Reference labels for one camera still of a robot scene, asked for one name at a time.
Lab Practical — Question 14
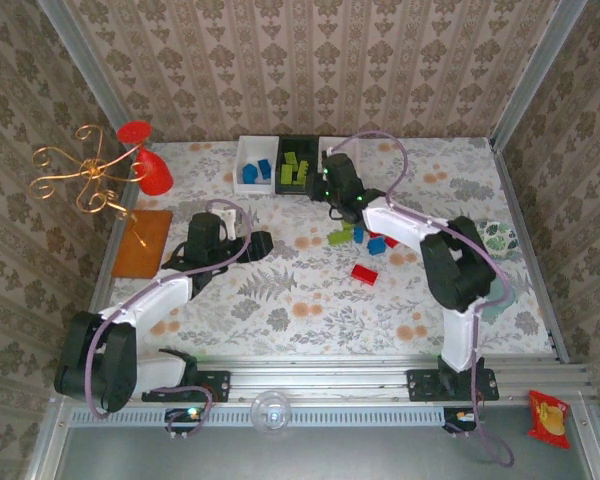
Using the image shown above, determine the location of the aluminium side rail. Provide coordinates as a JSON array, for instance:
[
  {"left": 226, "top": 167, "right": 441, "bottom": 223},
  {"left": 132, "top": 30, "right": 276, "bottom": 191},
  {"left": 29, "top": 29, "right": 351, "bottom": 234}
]
[
  {"left": 73, "top": 189, "right": 141, "bottom": 369},
  {"left": 488, "top": 137, "right": 571, "bottom": 365}
]

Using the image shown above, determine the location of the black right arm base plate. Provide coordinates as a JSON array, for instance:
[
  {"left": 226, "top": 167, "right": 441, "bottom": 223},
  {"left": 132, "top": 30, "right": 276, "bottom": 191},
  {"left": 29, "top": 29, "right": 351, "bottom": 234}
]
[{"left": 405, "top": 368, "right": 500, "bottom": 403}]

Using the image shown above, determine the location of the red plastic goblet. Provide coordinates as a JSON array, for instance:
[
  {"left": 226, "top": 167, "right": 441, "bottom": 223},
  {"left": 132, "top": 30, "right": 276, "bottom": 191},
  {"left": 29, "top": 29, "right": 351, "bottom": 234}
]
[{"left": 117, "top": 121, "right": 175, "bottom": 197}]

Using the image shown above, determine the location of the teal round plate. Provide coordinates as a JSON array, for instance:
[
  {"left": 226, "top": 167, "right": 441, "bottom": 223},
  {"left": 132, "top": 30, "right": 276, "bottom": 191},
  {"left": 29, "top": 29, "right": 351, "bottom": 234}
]
[{"left": 479, "top": 279, "right": 519, "bottom": 319}]

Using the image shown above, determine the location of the aluminium table edge rail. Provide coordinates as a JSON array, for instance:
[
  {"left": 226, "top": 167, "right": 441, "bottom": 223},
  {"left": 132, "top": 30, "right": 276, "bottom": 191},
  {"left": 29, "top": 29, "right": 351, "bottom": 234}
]
[{"left": 54, "top": 355, "right": 594, "bottom": 407}]

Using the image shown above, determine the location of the grey slotted cable duct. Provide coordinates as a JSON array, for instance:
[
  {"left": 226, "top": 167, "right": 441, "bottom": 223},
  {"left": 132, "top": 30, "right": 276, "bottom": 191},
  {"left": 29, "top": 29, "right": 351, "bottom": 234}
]
[{"left": 69, "top": 405, "right": 446, "bottom": 429}]

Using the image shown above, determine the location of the aluminium frame post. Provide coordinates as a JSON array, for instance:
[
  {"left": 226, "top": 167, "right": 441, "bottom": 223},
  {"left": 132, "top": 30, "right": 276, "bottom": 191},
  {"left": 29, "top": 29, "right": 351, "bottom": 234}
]
[
  {"left": 488, "top": 0, "right": 587, "bottom": 149},
  {"left": 34, "top": 0, "right": 134, "bottom": 151}
]

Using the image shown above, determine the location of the black controller board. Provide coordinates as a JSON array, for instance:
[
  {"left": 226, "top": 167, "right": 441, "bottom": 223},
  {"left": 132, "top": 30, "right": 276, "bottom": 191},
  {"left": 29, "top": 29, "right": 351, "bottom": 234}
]
[
  {"left": 442, "top": 407, "right": 481, "bottom": 434},
  {"left": 164, "top": 407, "right": 206, "bottom": 434}
]

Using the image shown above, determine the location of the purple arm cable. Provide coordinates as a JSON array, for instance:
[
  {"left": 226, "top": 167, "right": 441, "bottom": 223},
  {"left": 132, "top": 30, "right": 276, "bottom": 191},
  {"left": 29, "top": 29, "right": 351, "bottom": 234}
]
[
  {"left": 82, "top": 198, "right": 254, "bottom": 439},
  {"left": 329, "top": 130, "right": 516, "bottom": 469}
]

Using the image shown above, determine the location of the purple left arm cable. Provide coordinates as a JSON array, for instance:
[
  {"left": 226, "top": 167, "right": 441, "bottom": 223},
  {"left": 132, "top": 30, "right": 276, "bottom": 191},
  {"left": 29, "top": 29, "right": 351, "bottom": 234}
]
[{"left": 82, "top": 198, "right": 254, "bottom": 439}]

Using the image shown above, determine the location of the red snack bag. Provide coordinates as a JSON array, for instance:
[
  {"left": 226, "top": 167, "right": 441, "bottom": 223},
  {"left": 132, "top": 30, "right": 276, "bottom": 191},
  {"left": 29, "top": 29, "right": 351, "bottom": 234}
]
[{"left": 527, "top": 389, "right": 572, "bottom": 450}]

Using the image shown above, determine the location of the clear plastic dome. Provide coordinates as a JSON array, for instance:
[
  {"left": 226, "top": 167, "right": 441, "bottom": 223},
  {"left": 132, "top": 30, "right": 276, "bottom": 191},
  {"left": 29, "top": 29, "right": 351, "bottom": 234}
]
[{"left": 249, "top": 390, "right": 294, "bottom": 434}]

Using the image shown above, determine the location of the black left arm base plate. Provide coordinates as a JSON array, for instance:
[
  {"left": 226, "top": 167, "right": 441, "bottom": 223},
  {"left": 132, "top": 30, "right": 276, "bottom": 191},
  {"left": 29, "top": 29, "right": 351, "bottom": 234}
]
[{"left": 140, "top": 370, "right": 232, "bottom": 404}]

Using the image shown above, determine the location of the white plastic bin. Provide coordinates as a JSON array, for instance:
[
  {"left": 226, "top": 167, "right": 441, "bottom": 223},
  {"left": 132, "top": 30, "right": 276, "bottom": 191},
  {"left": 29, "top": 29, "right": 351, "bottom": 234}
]
[
  {"left": 233, "top": 135, "right": 280, "bottom": 196},
  {"left": 318, "top": 135, "right": 362, "bottom": 197}
]

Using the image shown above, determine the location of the gold wire ornament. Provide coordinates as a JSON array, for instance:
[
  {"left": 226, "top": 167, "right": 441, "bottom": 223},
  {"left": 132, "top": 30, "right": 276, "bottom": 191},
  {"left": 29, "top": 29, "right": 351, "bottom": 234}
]
[{"left": 28, "top": 124, "right": 149, "bottom": 246}]

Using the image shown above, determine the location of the floral patterned tablecloth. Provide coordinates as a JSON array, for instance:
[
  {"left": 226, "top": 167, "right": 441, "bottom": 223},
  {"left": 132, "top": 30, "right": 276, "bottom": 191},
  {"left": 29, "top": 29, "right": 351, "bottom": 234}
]
[{"left": 97, "top": 138, "right": 556, "bottom": 359}]

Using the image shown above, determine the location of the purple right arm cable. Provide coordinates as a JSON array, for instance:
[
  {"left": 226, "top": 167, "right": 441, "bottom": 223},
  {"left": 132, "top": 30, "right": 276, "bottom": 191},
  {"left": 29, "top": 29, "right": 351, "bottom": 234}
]
[{"left": 329, "top": 130, "right": 516, "bottom": 469}]

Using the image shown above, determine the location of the orange wooden board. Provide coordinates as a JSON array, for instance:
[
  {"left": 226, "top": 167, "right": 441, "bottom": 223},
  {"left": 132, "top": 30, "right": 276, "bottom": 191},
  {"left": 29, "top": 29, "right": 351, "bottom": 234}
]
[{"left": 111, "top": 209, "right": 174, "bottom": 279}]

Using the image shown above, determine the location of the black plastic bin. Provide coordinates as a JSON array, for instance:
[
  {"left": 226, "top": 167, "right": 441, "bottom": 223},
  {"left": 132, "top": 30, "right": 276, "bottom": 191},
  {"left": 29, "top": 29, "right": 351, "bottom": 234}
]
[{"left": 274, "top": 134, "right": 322, "bottom": 196}]

